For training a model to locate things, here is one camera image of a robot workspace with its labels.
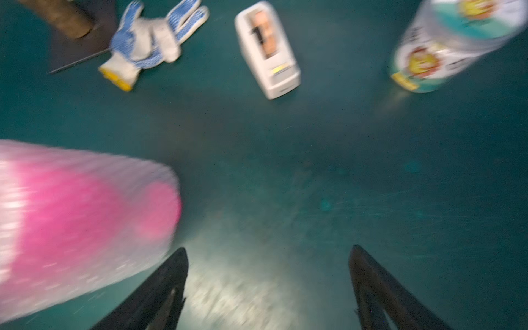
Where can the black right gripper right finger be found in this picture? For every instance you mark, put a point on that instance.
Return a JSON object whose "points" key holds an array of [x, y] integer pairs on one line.
{"points": [[381, 297]]}

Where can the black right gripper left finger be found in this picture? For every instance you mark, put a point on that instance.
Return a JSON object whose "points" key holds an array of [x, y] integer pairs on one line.
{"points": [[155, 304]]}

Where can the clear bubble wrap sheet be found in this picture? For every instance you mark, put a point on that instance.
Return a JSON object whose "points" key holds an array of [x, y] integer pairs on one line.
{"points": [[21, 300]]}

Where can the white tape dispenser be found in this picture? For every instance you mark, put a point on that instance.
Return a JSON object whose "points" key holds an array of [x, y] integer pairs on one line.
{"points": [[266, 50]]}

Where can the blue white work gloves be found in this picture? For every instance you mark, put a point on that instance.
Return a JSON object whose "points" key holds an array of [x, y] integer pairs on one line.
{"points": [[141, 44]]}

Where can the green labelled round tin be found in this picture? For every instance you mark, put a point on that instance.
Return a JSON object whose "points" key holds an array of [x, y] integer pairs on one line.
{"points": [[447, 37]]}

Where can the pink artificial blossom tree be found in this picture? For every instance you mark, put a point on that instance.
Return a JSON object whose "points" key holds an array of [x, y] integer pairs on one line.
{"points": [[80, 30]]}

